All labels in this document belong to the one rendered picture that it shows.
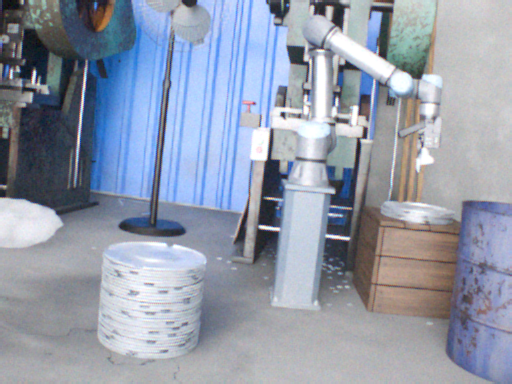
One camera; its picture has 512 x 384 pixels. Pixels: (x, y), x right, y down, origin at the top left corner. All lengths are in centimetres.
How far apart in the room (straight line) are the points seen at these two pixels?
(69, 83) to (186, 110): 100
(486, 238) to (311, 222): 65
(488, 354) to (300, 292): 70
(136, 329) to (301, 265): 75
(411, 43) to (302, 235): 103
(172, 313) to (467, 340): 86
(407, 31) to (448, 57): 159
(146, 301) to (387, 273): 99
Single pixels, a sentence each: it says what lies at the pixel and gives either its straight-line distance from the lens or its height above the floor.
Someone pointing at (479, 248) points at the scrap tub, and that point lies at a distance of 166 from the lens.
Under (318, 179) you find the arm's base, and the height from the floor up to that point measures 48.
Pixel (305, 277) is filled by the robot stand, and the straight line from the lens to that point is 201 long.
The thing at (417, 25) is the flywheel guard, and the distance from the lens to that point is 248.
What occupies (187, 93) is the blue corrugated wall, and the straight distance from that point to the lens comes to 406.
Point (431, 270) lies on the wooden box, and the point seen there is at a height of 18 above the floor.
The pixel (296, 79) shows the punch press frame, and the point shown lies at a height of 92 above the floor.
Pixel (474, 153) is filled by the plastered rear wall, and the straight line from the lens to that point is 405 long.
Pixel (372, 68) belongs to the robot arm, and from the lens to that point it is 197.
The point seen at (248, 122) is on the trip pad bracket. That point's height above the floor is 66.
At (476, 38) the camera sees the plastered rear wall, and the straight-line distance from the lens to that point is 412.
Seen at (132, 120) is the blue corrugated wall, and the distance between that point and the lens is 419.
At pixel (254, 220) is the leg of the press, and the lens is 254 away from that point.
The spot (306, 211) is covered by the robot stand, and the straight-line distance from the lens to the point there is 196.
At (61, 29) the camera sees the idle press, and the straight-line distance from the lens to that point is 292.
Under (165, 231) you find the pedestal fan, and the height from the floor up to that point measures 3.
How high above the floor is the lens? 63
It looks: 3 degrees down
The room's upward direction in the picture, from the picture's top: 6 degrees clockwise
